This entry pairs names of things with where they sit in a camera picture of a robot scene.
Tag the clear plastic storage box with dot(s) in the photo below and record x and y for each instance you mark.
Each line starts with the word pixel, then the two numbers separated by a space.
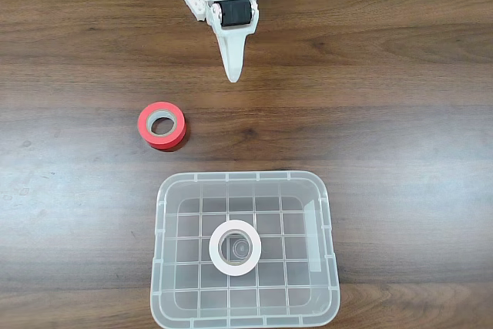
pixel 192 306

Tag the red tape roll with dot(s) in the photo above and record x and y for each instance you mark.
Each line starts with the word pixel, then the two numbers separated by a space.
pixel 144 128

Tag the white tape roll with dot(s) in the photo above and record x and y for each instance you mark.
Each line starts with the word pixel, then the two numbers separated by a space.
pixel 215 256

